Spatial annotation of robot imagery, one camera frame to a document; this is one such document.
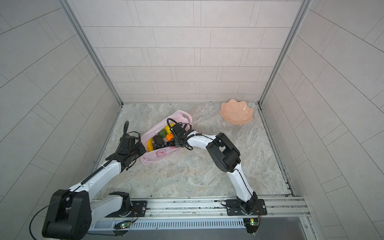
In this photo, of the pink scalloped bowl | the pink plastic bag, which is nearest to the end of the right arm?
the pink plastic bag

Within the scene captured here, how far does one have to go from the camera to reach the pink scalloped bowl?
1.07 m

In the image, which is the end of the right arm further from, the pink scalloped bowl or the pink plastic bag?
the pink scalloped bowl
